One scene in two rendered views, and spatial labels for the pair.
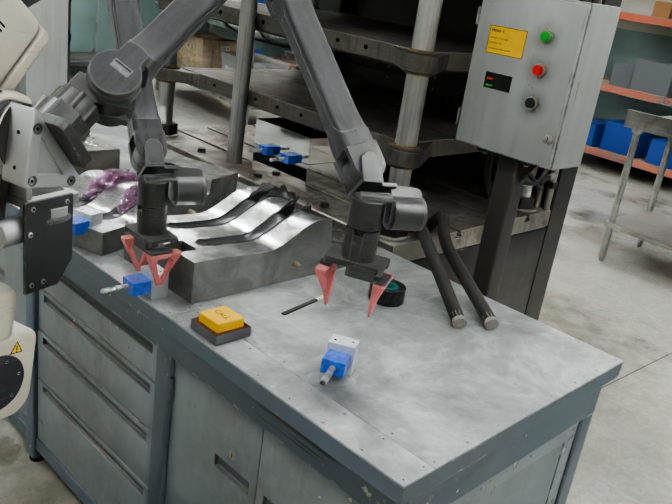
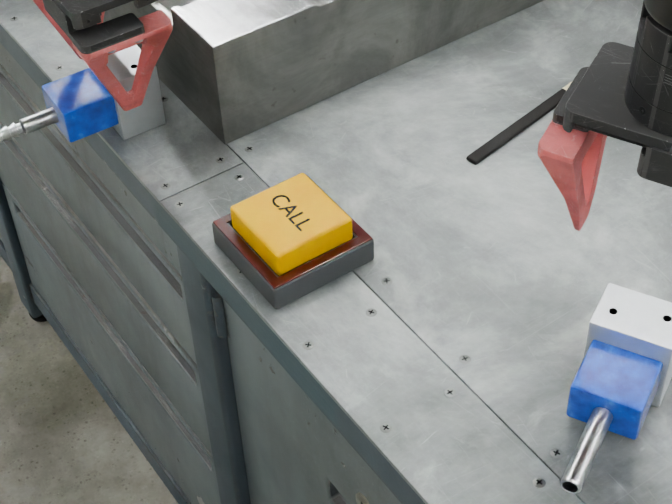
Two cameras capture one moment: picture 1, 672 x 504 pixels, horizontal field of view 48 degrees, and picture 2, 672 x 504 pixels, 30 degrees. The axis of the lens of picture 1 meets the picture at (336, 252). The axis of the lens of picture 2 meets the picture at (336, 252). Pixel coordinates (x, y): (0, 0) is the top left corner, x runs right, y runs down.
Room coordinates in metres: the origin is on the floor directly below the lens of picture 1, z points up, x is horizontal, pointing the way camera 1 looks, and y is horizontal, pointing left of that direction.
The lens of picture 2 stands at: (0.68, 0.01, 1.40)
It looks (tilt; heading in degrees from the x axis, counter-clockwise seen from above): 45 degrees down; 15
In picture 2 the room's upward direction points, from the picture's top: 3 degrees counter-clockwise
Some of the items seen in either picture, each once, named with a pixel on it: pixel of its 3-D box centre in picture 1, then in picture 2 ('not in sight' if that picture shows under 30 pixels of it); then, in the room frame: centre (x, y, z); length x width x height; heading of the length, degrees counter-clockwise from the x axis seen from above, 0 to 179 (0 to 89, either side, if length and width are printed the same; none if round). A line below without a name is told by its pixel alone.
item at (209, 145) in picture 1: (335, 174); not in sight; (2.68, 0.04, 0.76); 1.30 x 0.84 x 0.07; 48
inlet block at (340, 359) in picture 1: (334, 365); (608, 401); (1.15, -0.03, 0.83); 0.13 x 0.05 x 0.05; 166
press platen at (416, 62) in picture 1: (357, 52); not in sight; (2.67, 0.03, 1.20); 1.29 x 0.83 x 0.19; 48
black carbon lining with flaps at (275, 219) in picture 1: (246, 213); not in sight; (1.62, 0.22, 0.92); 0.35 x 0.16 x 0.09; 138
